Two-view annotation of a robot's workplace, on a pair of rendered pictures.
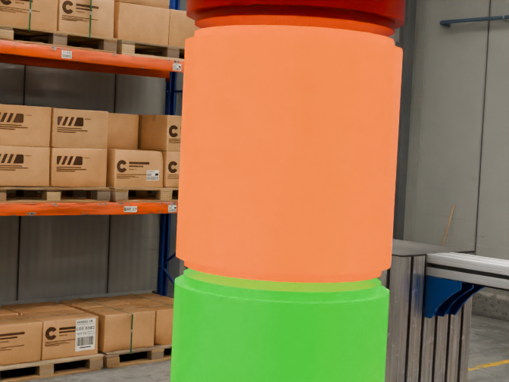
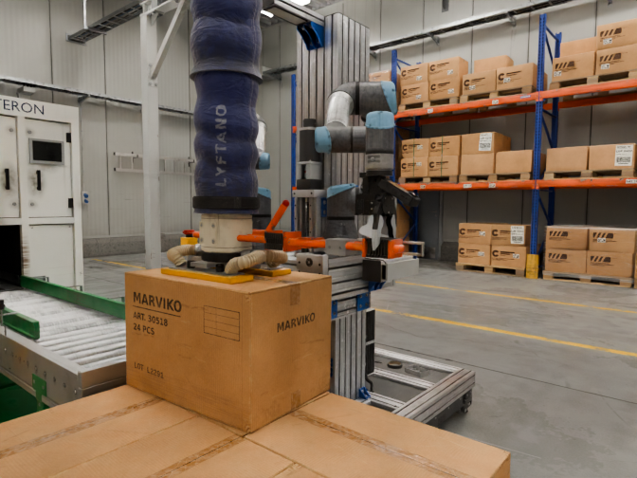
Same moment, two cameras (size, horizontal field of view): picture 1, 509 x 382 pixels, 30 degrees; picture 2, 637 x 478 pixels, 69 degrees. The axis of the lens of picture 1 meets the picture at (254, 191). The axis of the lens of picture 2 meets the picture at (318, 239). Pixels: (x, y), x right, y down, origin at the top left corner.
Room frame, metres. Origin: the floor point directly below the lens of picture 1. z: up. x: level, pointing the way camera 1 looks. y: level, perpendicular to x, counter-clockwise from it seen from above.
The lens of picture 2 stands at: (1.68, -2.55, 1.18)
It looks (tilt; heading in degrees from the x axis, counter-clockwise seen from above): 4 degrees down; 81
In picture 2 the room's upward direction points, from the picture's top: straight up
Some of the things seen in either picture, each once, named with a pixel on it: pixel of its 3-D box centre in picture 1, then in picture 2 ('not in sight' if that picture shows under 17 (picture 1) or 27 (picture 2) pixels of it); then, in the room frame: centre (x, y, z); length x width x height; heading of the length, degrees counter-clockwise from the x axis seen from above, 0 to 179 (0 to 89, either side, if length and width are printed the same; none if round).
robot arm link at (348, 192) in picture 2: not in sight; (342, 199); (2.07, -0.67, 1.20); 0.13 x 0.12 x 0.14; 166
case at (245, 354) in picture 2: not in sight; (227, 330); (1.61, -0.94, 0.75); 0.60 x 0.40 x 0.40; 136
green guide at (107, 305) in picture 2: not in sight; (73, 292); (0.55, 0.65, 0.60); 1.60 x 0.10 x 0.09; 132
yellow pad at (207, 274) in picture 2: not in sight; (205, 269); (1.54, -1.01, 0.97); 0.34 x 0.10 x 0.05; 136
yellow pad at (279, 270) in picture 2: not in sight; (245, 264); (1.67, -0.87, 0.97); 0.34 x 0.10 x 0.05; 136
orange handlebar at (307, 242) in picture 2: not in sight; (293, 237); (1.83, -0.99, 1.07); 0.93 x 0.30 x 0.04; 136
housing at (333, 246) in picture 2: not in sight; (340, 247); (1.94, -1.26, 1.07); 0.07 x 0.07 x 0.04; 46
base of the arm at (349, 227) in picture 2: not in sight; (340, 228); (2.06, -0.67, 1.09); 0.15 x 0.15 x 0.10
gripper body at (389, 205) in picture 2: not in sight; (376, 193); (2.02, -1.34, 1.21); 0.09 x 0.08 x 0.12; 136
